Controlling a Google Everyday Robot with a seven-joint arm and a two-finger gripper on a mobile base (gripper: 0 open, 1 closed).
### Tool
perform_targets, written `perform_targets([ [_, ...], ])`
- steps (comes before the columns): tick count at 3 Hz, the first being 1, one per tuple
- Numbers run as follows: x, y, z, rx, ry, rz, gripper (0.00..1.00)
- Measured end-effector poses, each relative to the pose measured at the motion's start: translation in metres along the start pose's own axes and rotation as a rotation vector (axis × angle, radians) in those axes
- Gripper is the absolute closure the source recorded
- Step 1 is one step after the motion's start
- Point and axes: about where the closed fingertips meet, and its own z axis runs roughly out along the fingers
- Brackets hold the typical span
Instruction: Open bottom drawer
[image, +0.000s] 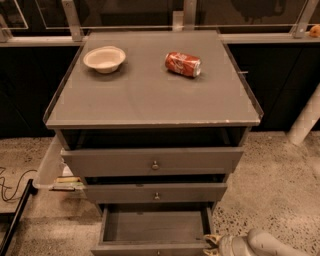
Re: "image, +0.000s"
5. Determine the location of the grey drawer cabinet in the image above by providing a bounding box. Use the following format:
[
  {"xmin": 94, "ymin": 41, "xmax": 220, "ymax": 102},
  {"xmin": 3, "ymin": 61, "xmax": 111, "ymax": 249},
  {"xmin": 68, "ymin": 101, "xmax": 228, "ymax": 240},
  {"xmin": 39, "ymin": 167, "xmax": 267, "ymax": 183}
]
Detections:
[{"xmin": 43, "ymin": 29, "xmax": 264, "ymax": 214}]

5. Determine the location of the grey top drawer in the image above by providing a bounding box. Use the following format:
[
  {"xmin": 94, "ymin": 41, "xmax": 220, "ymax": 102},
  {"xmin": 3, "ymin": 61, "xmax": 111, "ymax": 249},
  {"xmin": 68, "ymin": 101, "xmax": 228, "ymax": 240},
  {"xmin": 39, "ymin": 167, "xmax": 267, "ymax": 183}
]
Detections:
[{"xmin": 61, "ymin": 147, "xmax": 243, "ymax": 177}]

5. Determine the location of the grey drawer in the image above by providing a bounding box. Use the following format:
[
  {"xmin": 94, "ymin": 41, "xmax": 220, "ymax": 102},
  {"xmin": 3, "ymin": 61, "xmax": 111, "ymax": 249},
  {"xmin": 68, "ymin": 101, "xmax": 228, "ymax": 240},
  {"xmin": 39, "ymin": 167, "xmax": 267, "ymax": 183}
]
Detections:
[
  {"xmin": 85, "ymin": 183, "xmax": 227, "ymax": 204},
  {"xmin": 91, "ymin": 203, "xmax": 212, "ymax": 256},
  {"xmin": 61, "ymin": 147, "xmax": 243, "ymax": 177}
]

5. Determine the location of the white cylindrical post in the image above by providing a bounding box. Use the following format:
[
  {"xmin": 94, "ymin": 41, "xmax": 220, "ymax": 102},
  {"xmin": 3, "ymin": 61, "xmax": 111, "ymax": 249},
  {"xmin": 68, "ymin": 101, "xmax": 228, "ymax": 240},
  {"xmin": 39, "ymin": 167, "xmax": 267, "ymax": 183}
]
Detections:
[{"xmin": 287, "ymin": 83, "xmax": 320, "ymax": 145}]

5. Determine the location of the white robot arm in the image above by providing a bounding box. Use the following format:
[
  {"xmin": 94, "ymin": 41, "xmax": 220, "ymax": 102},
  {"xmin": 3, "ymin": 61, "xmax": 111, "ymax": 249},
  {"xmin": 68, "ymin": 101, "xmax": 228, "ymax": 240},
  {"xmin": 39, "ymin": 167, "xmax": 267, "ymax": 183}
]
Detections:
[{"xmin": 203, "ymin": 228, "xmax": 309, "ymax": 256}]

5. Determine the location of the grey bottom drawer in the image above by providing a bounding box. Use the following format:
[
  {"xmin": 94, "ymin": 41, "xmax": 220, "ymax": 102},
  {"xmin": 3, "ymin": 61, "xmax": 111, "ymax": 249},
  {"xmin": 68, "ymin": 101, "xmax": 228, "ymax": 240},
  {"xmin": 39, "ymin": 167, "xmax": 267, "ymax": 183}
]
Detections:
[{"xmin": 91, "ymin": 203, "xmax": 212, "ymax": 256}]

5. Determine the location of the clear plastic side bin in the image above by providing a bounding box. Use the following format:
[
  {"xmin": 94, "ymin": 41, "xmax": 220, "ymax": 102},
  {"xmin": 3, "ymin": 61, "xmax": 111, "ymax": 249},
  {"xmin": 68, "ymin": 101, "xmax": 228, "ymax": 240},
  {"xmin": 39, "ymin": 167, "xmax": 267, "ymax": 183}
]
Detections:
[{"xmin": 33, "ymin": 137, "xmax": 84, "ymax": 191}]

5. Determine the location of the metal railing frame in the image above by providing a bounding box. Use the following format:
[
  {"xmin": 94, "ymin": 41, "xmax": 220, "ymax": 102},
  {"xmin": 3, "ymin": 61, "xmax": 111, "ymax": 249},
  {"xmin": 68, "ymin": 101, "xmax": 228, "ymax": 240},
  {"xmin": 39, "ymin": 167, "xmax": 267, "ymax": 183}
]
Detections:
[{"xmin": 1, "ymin": 0, "xmax": 319, "ymax": 47}]

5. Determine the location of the white paper bowl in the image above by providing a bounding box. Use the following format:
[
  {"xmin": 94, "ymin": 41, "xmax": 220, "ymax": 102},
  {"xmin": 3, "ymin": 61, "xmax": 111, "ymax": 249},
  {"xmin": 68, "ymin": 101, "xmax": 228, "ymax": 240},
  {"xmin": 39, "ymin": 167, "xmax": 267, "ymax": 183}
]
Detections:
[{"xmin": 83, "ymin": 46, "xmax": 126, "ymax": 74}]

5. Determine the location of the black floor cable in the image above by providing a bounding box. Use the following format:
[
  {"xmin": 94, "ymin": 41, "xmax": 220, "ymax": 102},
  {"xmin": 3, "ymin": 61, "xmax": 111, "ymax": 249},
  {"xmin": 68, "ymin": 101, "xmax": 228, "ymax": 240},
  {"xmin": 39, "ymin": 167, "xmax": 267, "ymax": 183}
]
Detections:
[{"xmin": 0, "ymin": 165, "xmax": 39, "ymax": 203}]

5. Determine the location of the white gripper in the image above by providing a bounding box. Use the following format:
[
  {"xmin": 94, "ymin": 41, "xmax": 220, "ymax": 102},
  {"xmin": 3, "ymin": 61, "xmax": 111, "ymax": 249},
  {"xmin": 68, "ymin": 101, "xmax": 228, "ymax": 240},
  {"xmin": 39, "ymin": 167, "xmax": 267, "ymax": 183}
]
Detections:
[{"xmin": 203, "ymin": 234, "xmax": 249, "ymax": 256}]

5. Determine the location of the grey middle drawer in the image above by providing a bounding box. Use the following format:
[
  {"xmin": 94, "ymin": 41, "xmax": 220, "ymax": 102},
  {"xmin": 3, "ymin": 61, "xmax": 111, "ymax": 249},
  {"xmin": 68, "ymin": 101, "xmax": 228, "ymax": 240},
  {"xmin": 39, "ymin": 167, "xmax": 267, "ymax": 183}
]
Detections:
[{"xmin": 85, "ymin": 183, "xmax": 227, "ymax": 204}]

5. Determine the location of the black metal floor bar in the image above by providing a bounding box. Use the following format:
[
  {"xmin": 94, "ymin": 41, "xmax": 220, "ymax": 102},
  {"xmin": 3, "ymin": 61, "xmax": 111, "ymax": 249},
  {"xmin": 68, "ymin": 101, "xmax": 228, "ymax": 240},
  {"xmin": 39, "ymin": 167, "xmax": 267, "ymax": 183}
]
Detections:
[{"xmin": 0, "ymin": 179, "xmax": 38, "ymax": 256}]

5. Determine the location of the orange fruit on ledge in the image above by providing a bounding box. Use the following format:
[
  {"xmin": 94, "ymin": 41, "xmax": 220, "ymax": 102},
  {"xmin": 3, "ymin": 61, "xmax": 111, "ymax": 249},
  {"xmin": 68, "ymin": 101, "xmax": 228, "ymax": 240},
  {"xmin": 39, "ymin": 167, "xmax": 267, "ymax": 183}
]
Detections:
[{"xmin": 309, "ymin": 25, "xmax": 320, "ymax": 37}]

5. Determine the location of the red soda can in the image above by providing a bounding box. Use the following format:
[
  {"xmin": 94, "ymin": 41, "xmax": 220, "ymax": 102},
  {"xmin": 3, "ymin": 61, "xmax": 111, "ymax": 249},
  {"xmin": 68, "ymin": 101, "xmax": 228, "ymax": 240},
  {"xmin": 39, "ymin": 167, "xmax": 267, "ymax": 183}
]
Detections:
[{"xmin": 165, "ymin": 52, "xmax": 201, "ymax": 78}]

